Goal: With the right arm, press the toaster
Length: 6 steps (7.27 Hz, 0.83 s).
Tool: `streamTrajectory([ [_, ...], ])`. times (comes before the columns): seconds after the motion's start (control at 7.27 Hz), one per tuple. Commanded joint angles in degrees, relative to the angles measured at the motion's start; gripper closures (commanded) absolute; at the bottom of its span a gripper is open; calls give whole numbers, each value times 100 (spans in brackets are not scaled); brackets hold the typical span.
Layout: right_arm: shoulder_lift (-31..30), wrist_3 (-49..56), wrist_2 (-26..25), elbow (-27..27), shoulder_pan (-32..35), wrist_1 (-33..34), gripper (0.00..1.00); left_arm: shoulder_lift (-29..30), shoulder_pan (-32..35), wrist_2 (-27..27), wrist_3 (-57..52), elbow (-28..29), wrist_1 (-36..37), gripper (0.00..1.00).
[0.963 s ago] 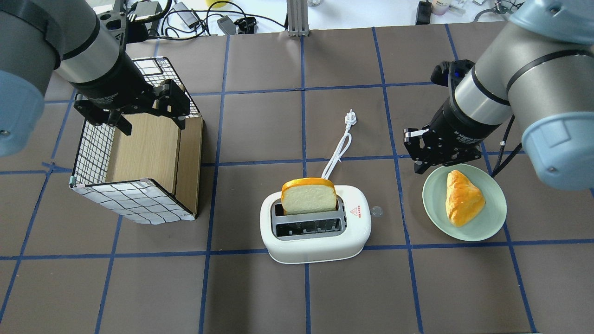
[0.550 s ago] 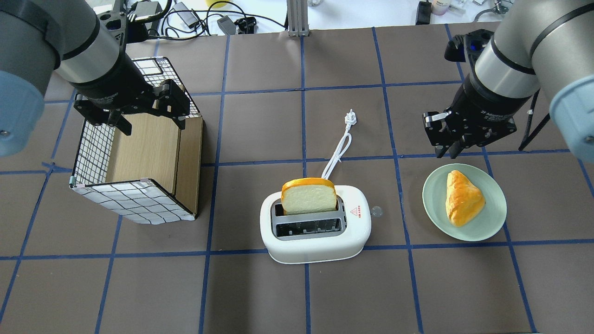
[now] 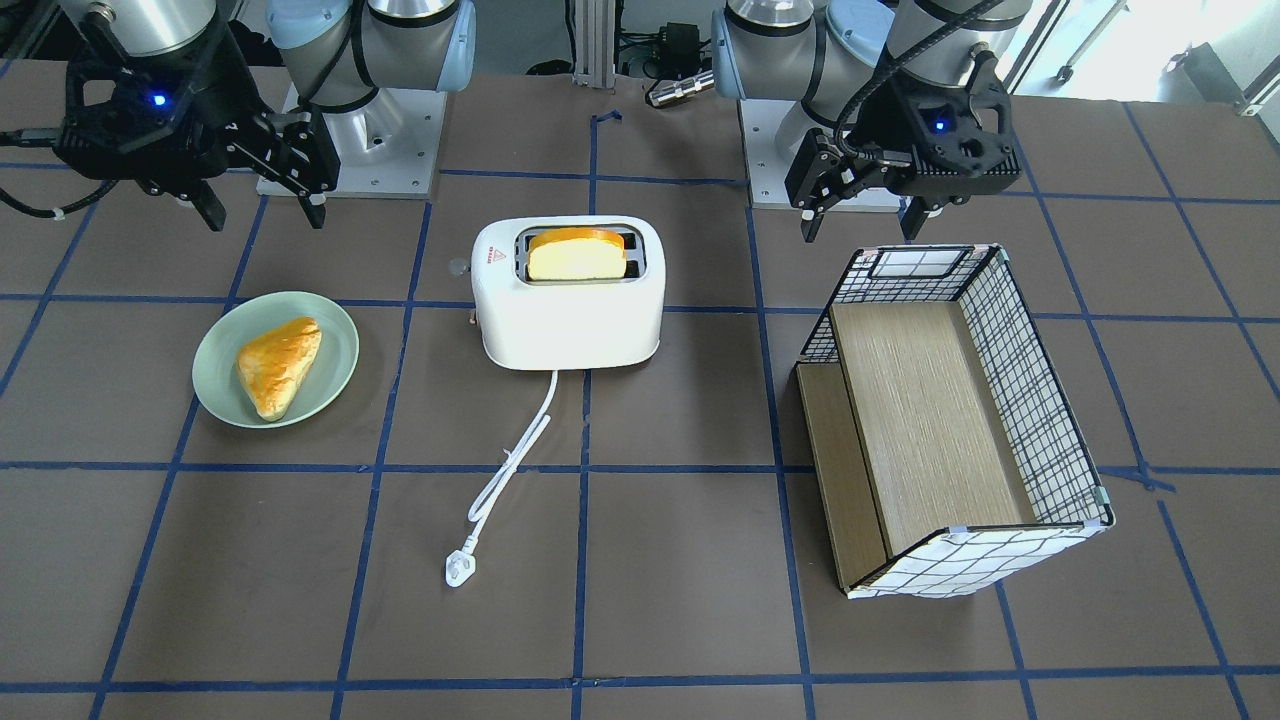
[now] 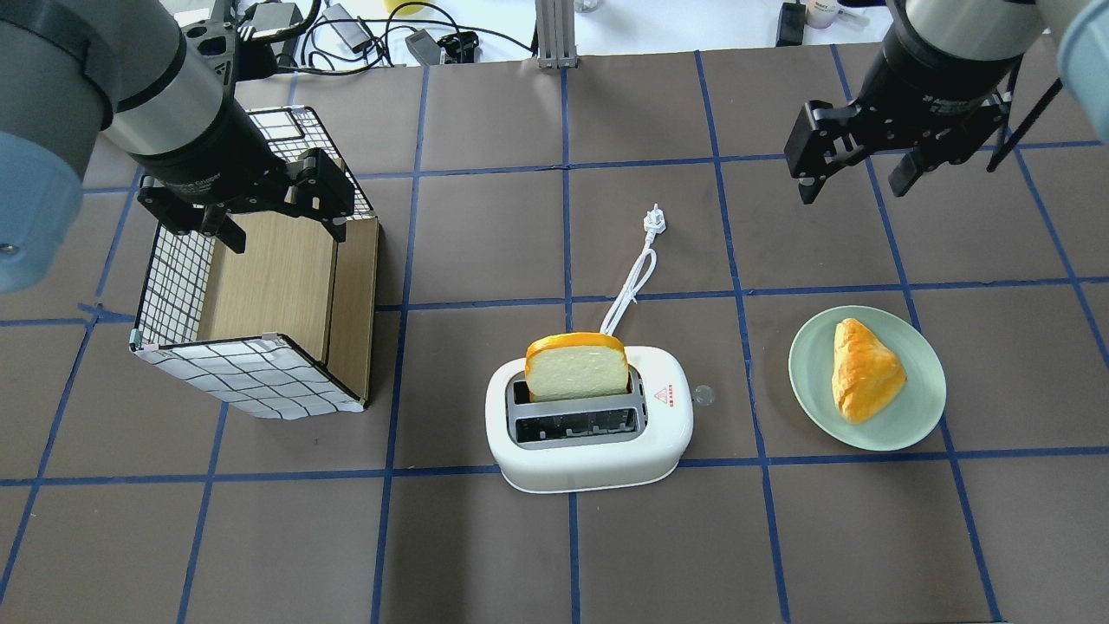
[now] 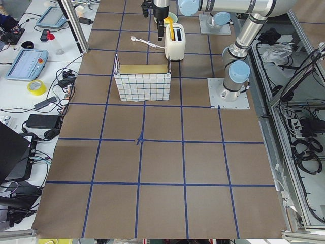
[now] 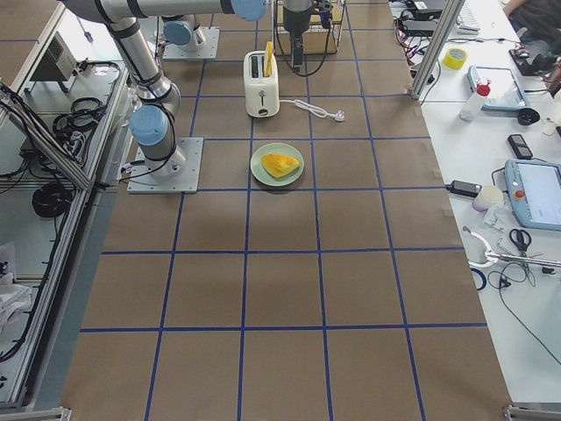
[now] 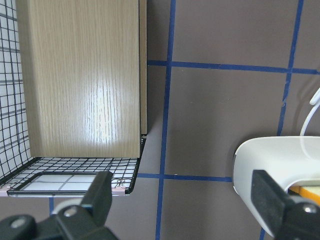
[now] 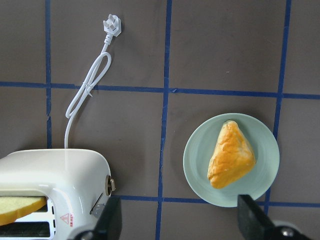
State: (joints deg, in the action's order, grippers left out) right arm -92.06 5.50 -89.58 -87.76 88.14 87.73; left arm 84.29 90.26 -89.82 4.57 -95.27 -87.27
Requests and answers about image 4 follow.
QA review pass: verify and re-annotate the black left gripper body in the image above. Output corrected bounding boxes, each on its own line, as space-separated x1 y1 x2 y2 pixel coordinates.
136 109 355 238

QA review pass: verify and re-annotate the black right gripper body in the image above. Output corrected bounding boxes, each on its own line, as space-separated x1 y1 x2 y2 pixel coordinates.
783 30 1022 180

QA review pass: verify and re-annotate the white two-slot toaster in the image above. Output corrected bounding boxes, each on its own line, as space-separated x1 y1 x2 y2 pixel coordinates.
484 345 694 494

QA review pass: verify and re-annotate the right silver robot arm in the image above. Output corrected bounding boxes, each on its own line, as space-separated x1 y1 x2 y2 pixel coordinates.
784 1 1108 205

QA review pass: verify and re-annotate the toast slice in toaster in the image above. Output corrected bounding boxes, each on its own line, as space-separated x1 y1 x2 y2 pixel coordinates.
523 333 631 402

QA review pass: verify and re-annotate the black power adapter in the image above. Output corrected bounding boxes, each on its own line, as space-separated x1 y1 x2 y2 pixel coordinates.
321 3 373 53

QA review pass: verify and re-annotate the triangular golden bread pastry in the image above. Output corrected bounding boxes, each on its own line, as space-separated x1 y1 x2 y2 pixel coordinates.
831 317 907 424

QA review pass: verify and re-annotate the light green plate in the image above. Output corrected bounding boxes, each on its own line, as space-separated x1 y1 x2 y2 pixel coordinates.
788 305 947 452

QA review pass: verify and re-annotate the wire basket with wooden shelf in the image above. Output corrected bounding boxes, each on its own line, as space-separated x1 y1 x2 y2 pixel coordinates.
129 106 380 420

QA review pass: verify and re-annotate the white toaster power cord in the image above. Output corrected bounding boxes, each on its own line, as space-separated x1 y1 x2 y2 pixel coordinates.
600 204 669 338

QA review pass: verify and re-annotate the aluminium frame post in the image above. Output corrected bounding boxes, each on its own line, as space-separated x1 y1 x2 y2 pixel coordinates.
535 0 579 68

